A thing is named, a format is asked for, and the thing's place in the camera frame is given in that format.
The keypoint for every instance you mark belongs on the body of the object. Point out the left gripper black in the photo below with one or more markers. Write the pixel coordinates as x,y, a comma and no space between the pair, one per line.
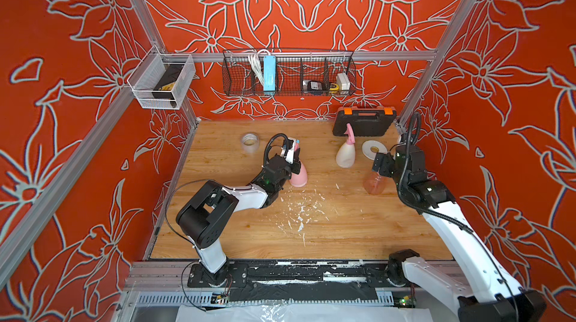
295,167

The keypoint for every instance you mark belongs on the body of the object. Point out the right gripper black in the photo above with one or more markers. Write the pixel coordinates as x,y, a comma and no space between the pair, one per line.
387,160

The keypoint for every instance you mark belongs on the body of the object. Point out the opaque pink spray bottle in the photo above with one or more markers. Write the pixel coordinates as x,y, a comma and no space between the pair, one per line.
301,179

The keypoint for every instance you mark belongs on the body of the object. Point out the transparent pink spray bottle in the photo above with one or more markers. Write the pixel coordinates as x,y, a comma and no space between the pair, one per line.
374,183

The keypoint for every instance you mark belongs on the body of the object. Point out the white spray bottle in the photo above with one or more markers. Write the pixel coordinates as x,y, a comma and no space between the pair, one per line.
345,157

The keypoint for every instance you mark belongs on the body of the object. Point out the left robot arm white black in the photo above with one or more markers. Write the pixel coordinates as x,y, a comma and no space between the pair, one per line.
202,220

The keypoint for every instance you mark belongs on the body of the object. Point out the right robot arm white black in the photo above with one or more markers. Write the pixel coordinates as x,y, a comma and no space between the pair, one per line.
490,292

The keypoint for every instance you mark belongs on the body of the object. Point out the clear tape roll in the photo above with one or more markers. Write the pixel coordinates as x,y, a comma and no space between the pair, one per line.
250,143

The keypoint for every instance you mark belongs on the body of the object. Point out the white tape roll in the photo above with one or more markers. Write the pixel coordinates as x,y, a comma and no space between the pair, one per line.
371,148

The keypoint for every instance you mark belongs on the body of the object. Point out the black orange tool case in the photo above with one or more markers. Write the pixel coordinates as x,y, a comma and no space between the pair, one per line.
365,122

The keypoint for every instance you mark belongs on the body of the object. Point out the black round device with label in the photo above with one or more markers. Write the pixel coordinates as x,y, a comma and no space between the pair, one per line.
313,87

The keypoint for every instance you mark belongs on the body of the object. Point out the light blue box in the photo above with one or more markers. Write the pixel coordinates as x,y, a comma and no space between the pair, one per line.
269,74

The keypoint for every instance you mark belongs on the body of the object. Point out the white small box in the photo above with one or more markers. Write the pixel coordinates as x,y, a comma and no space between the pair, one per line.
343,83

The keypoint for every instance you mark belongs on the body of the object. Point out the black yellow tape measure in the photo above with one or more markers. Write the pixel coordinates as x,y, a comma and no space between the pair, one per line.
334,88

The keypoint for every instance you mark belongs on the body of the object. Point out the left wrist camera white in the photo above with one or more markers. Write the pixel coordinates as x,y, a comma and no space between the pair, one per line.
289,156

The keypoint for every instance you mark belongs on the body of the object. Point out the black wire basket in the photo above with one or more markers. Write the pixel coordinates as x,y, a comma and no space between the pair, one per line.
242,71

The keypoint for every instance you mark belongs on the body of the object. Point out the clear plastic wall bin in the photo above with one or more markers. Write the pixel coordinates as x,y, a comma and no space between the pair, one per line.
162,80

